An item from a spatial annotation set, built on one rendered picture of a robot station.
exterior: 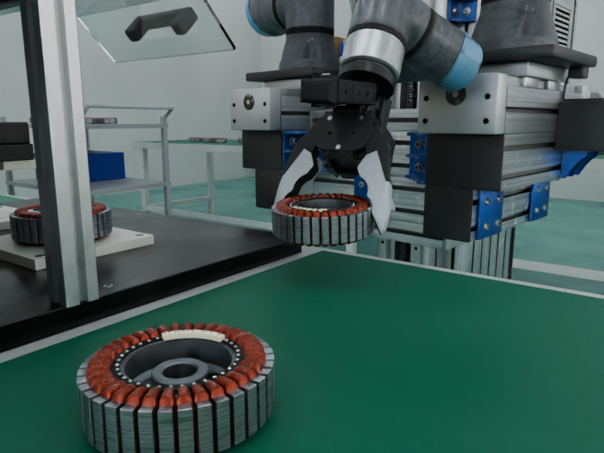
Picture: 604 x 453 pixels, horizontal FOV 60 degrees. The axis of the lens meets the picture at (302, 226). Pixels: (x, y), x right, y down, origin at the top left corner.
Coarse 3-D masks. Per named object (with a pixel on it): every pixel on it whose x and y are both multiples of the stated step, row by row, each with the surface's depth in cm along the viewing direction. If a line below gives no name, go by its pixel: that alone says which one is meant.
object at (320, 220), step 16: (272, 208) 57; (288, 208) 55; (304, 208) 55; (320, 208) 59; (336, 208) 60; (352, 208) 54; (368, 208) 55; (272, 224) 57; (288, 224) 53; (304, 224) 52; (320, 224) 53; (336, 224) 52; (352, 224) 53; (368, 224) 55; (288, 240) 54; (304, 240) 53; (320, 240) 53; (336, 240) 53; (352, 240) 53
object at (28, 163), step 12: (0, 132) 54; (12, 132) 54; (24, 132) 56; (0, 144) 54; (12, 144) 55; (24, 144) 55; (0, 156) 54; (12, 156) 54; (24, 156) 56; (0, 168) 55; (12, 168) 55; (24, 168) 56
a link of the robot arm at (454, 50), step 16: (432, 16) 66; (432, 32) 66; (448, 32) 67; (464, 32) 70; (416, 48) 67; (432, 48) 67; (448, 48) 68; (464, 48) 69; (480, 48) 71; (416, 64) 69; (432, 64) 69; (448, 64) 69; (464, 64) 70; (480, 64) 71; (400, 80) 78; (416, 80) 75; (432, 80) 72; (448, 80) 71; (464, 80) 71
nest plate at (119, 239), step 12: (120, 228) 69; (0, 240) 62; (12, 240) 62; (96, 240) 62; (108, 240) 62; (120, 240) 62; (132, 240) 63; (144, 240) 64; (0, 252) 58; (12, 252) 57; (24, 252) 57; (36, 252) 57; (96, 252) 59; (108, 252) 60; (24, 264) 55; (36, 264) 54
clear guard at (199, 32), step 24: (96, 0) 61; (120, 0) 61; (144, 0) 61; (168, 0) 61; (192, 0) 59; (96, 24) 71; (120, 24) 69; (144, 24) 66; (168, 24) 64; (192, 24) 62; (216, 24) 61; (120, 48) 73; (144, 48) 71; (168, 48) 68; (192, 48) 66; (216, 48) 64
